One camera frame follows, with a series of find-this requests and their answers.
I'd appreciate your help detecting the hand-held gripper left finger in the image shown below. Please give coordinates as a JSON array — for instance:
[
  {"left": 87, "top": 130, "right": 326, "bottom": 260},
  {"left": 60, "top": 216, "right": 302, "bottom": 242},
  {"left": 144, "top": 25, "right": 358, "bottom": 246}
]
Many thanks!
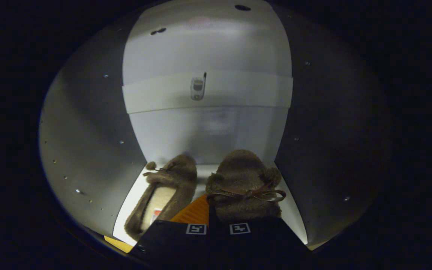
[{"left": 130, "top": 194, "right": 211, "bottom": 263}]

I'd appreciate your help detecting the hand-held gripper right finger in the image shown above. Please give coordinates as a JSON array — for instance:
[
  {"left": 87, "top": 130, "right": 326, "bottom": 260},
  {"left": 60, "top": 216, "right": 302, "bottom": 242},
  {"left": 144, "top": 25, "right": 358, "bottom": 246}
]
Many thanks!
[{"left": 216, "top": 217, "right": 310, "bottom": 263}]

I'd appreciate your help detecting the brown furry shoe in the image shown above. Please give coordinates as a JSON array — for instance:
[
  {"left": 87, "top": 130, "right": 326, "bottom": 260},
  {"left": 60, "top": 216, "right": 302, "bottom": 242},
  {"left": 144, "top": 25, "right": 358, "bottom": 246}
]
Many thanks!
[
  {"left": 205, "top": 149, "right": 287, "bottom": 222},
  {"left": 124, "top": 154, "right": 198, "bottom": 241}
]

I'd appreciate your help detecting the grey shoe cabinet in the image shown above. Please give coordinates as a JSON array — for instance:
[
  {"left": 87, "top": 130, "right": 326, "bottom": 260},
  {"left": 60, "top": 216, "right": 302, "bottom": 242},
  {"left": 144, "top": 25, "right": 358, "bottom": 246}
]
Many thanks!
[{"left": 38, "top": 0, "right": 393, "bottom": 252}]

